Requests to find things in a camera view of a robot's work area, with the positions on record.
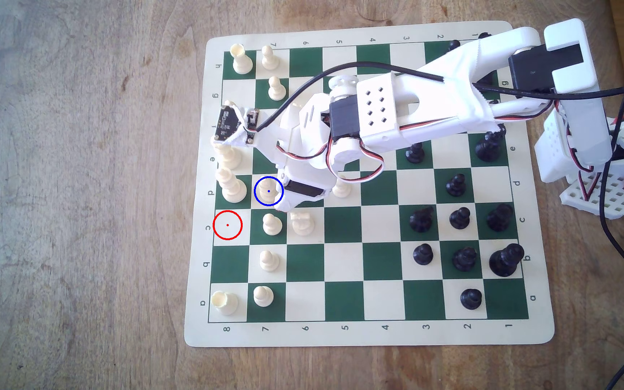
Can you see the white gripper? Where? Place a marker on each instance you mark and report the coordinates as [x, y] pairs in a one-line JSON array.
[[299, 189]]

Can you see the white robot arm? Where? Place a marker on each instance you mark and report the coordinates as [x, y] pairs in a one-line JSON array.
[[431, 105]]

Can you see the white chess knight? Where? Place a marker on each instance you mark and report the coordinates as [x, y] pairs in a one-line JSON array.
[[302, 224]]

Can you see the white chess pawn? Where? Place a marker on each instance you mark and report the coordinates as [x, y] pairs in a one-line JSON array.
[[263, 297], [342, 190], [272, 226], [269, 262], [277, 91], [270, 59]]

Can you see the white chess queen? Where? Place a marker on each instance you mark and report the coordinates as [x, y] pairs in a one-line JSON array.
[[232, 187]]

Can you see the white chess king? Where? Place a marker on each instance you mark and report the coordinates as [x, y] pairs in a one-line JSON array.
[[229, 157]]

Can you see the white chess rook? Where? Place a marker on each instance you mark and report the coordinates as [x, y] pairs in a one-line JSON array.
[[225, 303], [242, 62]]

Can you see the black chess pawn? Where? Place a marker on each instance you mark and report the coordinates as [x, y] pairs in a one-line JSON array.
[[415, 155], [456, 187], [460, 219], [454, 44], [423, 254], [471, 299]]

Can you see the black chess knight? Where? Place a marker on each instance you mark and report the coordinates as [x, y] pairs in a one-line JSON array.
[[421, 221]]

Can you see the green and cream chess mat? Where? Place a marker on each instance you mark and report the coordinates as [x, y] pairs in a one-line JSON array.
[[344, 325]]

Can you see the black chess rook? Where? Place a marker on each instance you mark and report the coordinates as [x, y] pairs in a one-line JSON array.
[[464, 260], [484, 36]]

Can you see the black chess king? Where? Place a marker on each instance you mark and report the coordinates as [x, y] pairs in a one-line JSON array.
[[489, 147]]

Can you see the black chess bishop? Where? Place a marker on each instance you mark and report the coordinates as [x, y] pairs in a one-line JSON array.
[[499, 218]]

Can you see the black chess queen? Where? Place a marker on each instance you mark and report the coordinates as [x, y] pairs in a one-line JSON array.
[[505, 261]]

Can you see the black camera circuit board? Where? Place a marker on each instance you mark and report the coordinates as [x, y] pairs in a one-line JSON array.
[[227, 122]]

